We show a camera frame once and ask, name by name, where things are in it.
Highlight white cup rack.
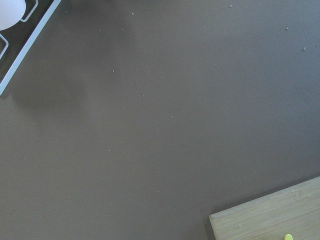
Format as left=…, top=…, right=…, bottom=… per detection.
left=0, top=0, right=61, bottom=94

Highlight wooden cutting board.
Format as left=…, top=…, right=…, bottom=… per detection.
left=209, top=177, right=320, bottom=240

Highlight white cup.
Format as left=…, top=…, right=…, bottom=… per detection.
left=0, top=0, right=26, bottom=31

